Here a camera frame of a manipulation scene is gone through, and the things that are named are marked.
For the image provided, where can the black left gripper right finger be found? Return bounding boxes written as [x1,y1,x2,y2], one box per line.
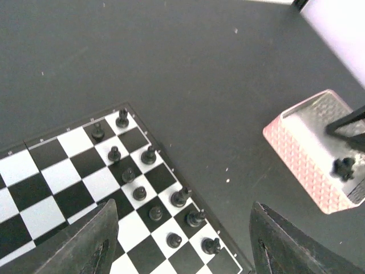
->
[249,202,364,274]

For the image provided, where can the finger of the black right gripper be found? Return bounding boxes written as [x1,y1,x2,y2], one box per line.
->
[325,105,365,155]

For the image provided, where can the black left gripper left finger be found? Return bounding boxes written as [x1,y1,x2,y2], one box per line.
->
[34,198,119,274]

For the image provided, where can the black knight chess piece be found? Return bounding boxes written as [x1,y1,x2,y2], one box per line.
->
[201,237,221,255]

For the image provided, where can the black pawn chess piece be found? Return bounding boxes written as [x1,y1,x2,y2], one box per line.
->
[91,122,105,141]

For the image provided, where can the black rook chess piece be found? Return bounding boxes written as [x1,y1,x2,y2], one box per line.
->
[115,108,129,128]

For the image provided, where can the black pieces in tray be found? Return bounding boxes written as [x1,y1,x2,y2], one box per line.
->
[333,158,355,182]

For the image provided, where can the pink tray of black pieces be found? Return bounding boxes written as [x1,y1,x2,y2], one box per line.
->
[262,90,364,214]

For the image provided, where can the black and silver chessboard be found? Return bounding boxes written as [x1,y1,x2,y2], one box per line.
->
[1,103,253,273]

